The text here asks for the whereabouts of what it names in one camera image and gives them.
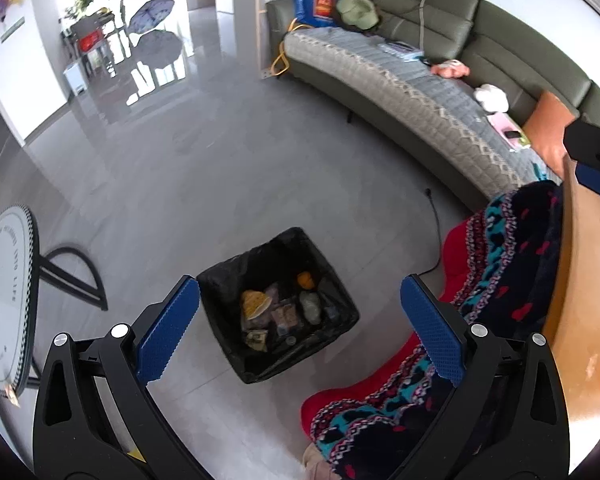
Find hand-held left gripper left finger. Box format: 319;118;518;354
32;275;216;480

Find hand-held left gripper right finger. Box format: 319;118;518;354
401;274;573;480

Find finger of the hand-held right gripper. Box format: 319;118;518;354
563;119;600;207

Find black lined trash bin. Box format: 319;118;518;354
196;226;361;385

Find corn print paper cup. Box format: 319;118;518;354
241;289;273;320

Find grey wrapper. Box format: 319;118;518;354
300;291;323;323

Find long orange cushion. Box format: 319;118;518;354
522;90;579;166

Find person's patterned pants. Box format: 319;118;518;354
300;180;566;480

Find pink box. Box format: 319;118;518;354
486;112;531;151

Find white cloth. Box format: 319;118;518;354
474;83;510;112

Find grey green sofa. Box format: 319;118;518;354
266;0;600;211

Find round white side table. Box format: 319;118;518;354
0;203;108;396

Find beige slipper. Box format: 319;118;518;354
302;444;333;480

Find pink plush toy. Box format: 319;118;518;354
430;59;470;80

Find grey quilted sofa cover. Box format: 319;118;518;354
284;27;563;201

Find clear plastic packet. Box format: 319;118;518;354
377;40;425;62

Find small white bin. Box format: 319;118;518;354
62;60;87;97

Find green hat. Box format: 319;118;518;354
335;0;381;31

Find dark console table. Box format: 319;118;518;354
60;7;128;78

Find open patterned umbrella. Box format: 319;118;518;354
128;0;176;36

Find blue shopping bag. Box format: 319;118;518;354
293;0;348;28

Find potted plant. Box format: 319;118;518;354
65;0;96;21

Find black floor cable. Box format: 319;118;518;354
420;188;442;276

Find white charging cable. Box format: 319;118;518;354
419;0;453;57

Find yellow cable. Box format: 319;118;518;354
272;17;301;77

